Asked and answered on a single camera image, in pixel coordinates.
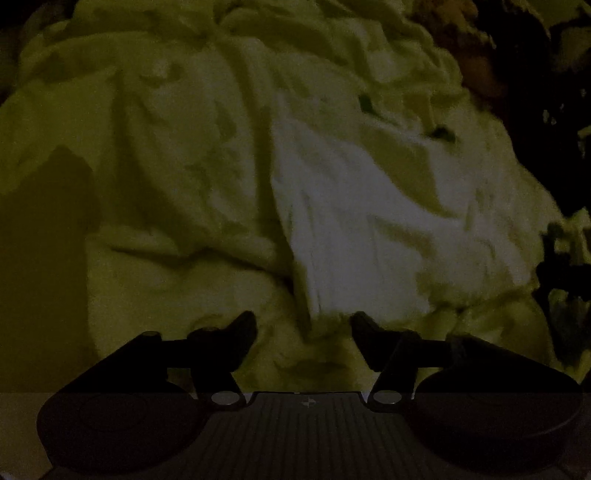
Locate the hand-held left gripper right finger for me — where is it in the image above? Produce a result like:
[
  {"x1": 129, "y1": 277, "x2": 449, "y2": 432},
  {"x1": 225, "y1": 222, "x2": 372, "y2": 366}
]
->
[{"x1": 351, "y1": 311, "x2": 579, "y2": 412}]

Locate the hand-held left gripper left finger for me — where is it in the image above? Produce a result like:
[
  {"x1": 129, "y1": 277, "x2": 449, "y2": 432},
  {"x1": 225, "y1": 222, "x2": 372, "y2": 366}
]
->
[{"x1": 54, "y1": 310, "x2": 258, "y2": 411}]

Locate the white small garment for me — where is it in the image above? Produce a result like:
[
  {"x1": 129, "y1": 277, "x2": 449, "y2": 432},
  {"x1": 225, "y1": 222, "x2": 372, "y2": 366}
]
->
[{"x1": 269, "y1": 88, "x2": 542, "y2": 325}]

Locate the yellow-green crumpled blanket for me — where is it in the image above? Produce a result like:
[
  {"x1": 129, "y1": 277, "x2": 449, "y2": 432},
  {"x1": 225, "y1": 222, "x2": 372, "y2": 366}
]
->
[{"x1": 0, "y1": 0, "x2": 591, "y2": 394}]

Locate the dark patterned light cloth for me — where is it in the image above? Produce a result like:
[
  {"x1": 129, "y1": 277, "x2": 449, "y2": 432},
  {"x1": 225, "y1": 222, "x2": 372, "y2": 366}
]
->
[{"x1": 531, "y1": 208, "x2": 591, "y2": 370}]

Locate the dark cloth pile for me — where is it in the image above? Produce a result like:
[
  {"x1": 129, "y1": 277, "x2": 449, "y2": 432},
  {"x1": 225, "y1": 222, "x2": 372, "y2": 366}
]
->
[{"x1": 411, "y1": 0, "x2": 591, "y2": 162}]

